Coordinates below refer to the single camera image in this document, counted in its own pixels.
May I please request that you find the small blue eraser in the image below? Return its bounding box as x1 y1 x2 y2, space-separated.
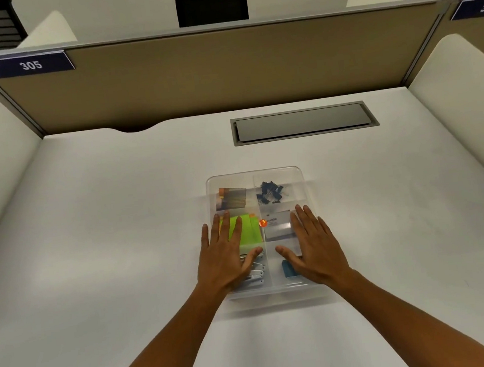
280 258 300 279

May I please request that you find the white card box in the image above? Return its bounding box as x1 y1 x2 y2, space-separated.
262 210 296 243

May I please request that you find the person's left hand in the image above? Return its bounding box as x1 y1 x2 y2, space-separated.
189 208 268 300

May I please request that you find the grey desk cable hatch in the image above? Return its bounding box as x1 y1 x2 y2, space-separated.
229 99 381 148

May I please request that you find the beige desk partition panel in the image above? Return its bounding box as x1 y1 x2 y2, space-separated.
0 0 484 147

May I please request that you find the dark blue number sign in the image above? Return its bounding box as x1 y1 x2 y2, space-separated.
0 48 77 80
449 0 484 22

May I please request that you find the pile of black binder clips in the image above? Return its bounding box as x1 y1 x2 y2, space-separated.
254 179 287 206

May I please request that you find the black mesh office chair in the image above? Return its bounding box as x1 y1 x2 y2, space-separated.
174 0 250 28

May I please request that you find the person's right forearm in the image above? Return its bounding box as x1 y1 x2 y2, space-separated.
326 253 484 367

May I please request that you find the clear plastic organizer tray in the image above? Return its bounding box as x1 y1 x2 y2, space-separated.
204 163 338 313

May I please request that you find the person's right hand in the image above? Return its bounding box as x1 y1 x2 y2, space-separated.
271 199 355 292

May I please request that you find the orange sticky tab pack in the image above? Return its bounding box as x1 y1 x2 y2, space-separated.
214 185 249 212

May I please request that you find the green sticky note pad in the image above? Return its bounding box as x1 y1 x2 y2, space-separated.
218 212 265 258

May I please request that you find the person's left forearm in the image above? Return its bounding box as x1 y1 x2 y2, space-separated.
85 280 235 367

